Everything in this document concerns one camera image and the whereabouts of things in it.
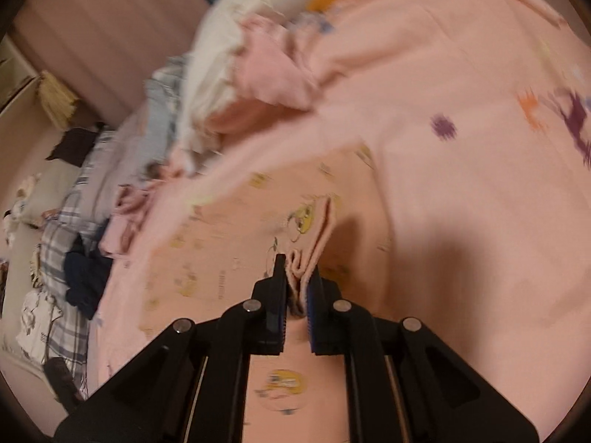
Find light pink crumpled garment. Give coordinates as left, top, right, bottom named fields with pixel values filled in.
left=99, top=161, right=185, bottom=259

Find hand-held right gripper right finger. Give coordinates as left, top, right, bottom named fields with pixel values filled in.
left=305, top=268, right=540, bottom=443

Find straw fringe bundle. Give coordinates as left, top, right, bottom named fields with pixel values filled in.
left=37, top=70, right=80, bottom=130

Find cream pillow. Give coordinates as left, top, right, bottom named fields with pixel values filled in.
left=14, top=161, right=85, bottom=228

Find grey plaid quilt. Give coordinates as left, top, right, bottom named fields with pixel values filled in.
left=28, top=115, right=153, bottom=401

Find cream white garment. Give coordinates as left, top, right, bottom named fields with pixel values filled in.
left=178, top=0, right=282, bottom=167

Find white shelf unit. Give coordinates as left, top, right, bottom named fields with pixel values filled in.
left=0, top=37, right=43, bottom=121

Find peach cartoon print pants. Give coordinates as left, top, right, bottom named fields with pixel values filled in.
left=136, top=145, right=393, bottom=443

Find small black and white plush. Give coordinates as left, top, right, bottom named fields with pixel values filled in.
left=2, top=173, right=42, bottom=241

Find grey garment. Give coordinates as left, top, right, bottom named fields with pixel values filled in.
left=144, top=54, right=191, bottom=148

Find navy garment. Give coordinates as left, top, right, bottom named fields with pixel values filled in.
left=64, top=233, right=114, bottom=320

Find white printed garment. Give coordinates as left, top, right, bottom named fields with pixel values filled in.
left=16, top=288, right=62, bottom=361

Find pink fleece garment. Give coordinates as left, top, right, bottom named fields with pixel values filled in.
left=203, top=14, right=324, bottom=135

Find pink floral bed sheet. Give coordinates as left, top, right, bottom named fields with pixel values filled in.
left=88, top=0, right=591, bottom=443

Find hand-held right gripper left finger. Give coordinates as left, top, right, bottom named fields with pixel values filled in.
left=54, top=254, right=289, bottom=443

